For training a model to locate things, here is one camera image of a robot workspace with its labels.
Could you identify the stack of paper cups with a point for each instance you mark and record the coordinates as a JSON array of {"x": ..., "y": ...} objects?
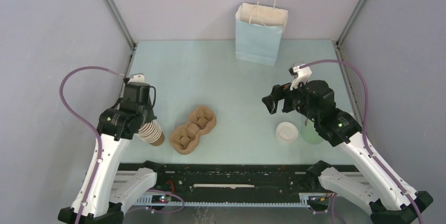
[{"x": 151, "y": 133}]

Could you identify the green cylindrical container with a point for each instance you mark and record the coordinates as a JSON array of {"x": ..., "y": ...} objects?
[{"x": 309, "y": 134}]

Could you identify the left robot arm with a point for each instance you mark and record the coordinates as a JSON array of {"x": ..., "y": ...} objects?
[{"x": 96, "y": 203}]

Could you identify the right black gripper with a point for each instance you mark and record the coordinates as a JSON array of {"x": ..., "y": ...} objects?
[{"x": 278, "y": 92}]

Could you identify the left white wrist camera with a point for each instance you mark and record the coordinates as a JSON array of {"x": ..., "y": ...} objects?
[{"x": 137, "y": 78}]

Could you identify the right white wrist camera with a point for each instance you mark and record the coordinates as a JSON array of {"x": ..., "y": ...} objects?
[{"x": 301, "y": 73}]

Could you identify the brown pulp cup carrier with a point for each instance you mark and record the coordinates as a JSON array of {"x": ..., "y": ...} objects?
[{"x": 186, "y": 137}]

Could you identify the light blue paper bag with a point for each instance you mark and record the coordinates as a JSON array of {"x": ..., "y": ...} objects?
[{"x": 259, "y": 31}]

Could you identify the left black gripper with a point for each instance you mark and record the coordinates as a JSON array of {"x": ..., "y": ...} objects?
[{"x": 151, "y": 115}]

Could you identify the stack of white lids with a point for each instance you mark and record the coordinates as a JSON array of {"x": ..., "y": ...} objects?
[{"x": 286, "y": 132}]

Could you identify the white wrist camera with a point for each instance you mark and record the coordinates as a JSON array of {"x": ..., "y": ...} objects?
[
  {"x": 301, "y": 73},
  {"x": 137, "y": 78}
]

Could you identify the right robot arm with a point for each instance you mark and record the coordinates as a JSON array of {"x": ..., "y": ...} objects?
[{"x": 387, "y": 198}]

